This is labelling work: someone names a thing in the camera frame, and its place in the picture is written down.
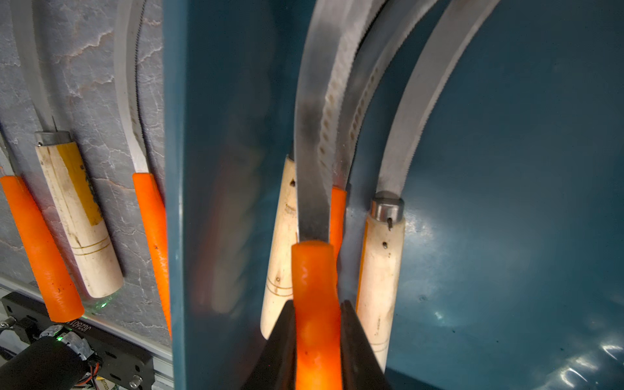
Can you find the orange handle sickle group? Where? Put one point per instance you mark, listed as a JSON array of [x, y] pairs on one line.
[[387, 27]]

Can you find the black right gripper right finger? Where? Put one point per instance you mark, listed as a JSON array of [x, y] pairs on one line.
[[359, 366]]

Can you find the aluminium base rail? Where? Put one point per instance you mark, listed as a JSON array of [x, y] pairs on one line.
[[125, 358]]

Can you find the thin orange handle sickle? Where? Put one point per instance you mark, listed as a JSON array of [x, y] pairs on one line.
[[331, 44]]

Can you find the teal plastic storage bin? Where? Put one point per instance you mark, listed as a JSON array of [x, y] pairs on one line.
[[512, 272]]

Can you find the orange handle sickle far left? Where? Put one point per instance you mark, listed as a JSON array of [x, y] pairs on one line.
[[59, 293]]

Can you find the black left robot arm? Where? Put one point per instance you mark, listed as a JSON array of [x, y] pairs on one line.
[[59, 359]]

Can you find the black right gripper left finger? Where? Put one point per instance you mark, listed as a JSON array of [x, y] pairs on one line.
[[276, 365]]

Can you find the wooden handle sickle group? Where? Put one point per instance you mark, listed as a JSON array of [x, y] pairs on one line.
[[278, 287]]

